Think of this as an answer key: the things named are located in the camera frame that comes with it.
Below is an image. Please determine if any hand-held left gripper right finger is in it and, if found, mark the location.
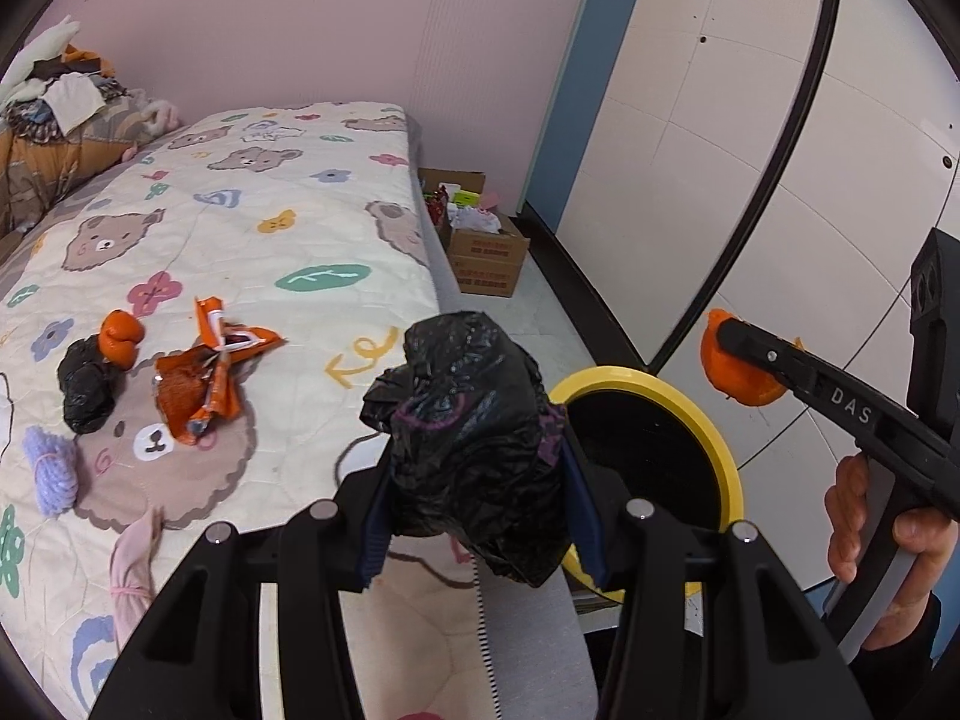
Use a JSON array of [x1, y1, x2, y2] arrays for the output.
[[559, 427, 863, 720]]

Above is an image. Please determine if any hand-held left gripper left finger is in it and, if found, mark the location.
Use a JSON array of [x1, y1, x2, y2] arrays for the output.
[[88, 457, 395, 720]]

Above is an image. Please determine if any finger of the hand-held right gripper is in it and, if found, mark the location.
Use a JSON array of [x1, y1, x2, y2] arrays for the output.
[[709, 315, 947, 470]]

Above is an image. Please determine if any yellow rimmed trash bin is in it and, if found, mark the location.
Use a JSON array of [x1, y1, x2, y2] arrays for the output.
[[546, 366, 745, 605]]

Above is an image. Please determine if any orange wrapper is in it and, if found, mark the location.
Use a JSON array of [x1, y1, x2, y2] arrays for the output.
[[699, 309, 807, 407]]

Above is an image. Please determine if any large black plastic bag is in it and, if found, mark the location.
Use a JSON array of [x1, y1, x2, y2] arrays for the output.
[[360, 310, 575, 587]]

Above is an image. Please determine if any orange snack packet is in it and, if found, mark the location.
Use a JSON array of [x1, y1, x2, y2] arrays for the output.
[[154, 296, 284, 445]]

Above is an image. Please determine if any pink cloth bundle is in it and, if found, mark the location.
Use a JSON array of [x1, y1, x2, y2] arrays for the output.
[[109, 506, 164, 653]]

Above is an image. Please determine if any small black plastic bag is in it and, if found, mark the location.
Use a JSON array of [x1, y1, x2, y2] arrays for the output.
[[58, 337, 121, 436]]

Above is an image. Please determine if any small orange plastic bag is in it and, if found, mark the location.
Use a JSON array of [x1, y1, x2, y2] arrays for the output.
[[100, 309, 145, 372]]

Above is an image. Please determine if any person's right forearm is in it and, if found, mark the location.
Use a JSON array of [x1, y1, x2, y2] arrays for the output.
[[847, 592, 946, 720]]

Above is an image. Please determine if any person's right hand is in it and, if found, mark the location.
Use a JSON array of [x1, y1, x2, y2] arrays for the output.
[[825, 454, 959, 651]]

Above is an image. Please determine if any brown cardboard box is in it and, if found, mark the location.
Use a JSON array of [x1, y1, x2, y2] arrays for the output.
[[418, 167, 488, 230], [442, 211, 531, 297]]

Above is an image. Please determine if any white wardrobe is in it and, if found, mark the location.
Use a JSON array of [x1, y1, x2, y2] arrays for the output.
[[517, 0, 960, 593]]

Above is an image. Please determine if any white paper wad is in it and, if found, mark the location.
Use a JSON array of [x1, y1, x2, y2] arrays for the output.
[[450, 206, 502, 235]]

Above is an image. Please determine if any bear print blanket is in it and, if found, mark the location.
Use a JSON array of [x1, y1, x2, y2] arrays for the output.
[[0, 101, 496, 720]]

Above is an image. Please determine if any pink white plush toy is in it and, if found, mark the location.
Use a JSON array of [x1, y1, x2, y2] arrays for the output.
[[124, 90, 185, 158]]

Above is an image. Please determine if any brown orange quilt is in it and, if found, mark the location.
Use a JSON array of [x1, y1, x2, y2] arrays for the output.
[[0, 86, 162, 237]]

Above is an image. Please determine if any pile of clothes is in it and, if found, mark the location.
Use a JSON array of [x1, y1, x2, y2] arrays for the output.
[[7, 45, 128, 143]]

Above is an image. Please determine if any white plush goose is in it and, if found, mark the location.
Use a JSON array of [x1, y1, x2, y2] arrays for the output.
[[0, 15, 82, 102]]

